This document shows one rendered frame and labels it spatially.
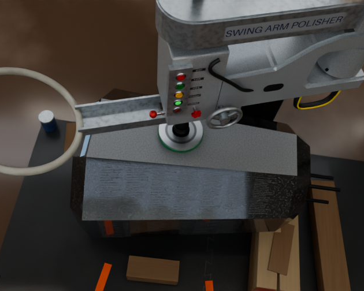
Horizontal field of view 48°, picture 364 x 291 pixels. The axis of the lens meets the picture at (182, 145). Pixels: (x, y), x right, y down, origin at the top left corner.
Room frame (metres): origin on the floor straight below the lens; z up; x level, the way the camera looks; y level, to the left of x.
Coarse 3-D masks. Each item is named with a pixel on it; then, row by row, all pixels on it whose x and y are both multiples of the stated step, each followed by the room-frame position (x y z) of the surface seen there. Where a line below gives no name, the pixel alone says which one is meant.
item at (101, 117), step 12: (144, 96) 0.98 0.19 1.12; (156, 96) 0.99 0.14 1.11; (84, 108) 0.89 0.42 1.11; (96, 108) 0.90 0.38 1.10; (108, 108) 0.92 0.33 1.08; (120, 108) 0.93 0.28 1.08; (132, 108) 0.94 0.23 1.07; (144, 108) 0.95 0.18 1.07; (156, 108) 0.96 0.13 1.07; (84, 120) 0.85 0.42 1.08; (96, 120) 0.85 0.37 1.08; (108, 120) 0.86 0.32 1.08; (120, 120) 0.87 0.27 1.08; (132, 120) 0.86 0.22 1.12; (144, 120) 0.87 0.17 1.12; (156, 120) 0.88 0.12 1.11; (84, 132) 0.78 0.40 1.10; (96, 132) 0.79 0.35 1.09
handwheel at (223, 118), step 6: (222, 108) 0.88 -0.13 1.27; (228, 108) 0.88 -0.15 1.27; (234, 108) 0.89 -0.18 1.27; (210, 114) 0.86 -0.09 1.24; (216, 114) 0.86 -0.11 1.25; (222, 114) 0.88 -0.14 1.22; (228, 114) 0.89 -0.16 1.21; (234, 114) 0.89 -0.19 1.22; (240, 114) 0.89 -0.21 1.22; (210, 120) 0.85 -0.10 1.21; (222, 120) 0.86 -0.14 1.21; (228, 120) 0.87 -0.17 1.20; (234, 120) 0.90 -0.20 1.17; (210, 126) 0.85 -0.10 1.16; (216, 126) 0.87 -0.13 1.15; (222, 126) 0.88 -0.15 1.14; (228, 126) 0.88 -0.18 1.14
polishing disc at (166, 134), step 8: (160, 128) 0.98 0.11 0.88; (168, 128) 0.98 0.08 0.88; (192, 128) 1.00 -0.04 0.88; (200, 128) 1.01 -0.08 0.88; (160, 136) 0.93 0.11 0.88; (168, 136) 0.94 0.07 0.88; (176, 136) 0.95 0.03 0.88; (192, 136) 0.96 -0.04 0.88; (200, 136) 0.96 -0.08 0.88; (168, 144) 0.90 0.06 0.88; (176, 144) 0.90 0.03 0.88; (184, 144) 0.91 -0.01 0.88; (192, 144) 0.91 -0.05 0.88
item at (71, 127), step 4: (68, 124) 1.39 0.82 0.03; (72, 124) 1.40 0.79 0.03; (68, 128) 1.36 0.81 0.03; (72, 128) 1.37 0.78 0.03; (68, 132) 1.33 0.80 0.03; (72, 132) 1.33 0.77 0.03; (68, 136) 1.30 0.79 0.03; (72, 136) 1.30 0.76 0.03; (68, 140) 1.27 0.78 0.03; (72, 140) 1.27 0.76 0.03; (68, 144) 1.24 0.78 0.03; (64, 148) 1.20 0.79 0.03; (64, 152) 1.17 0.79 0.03
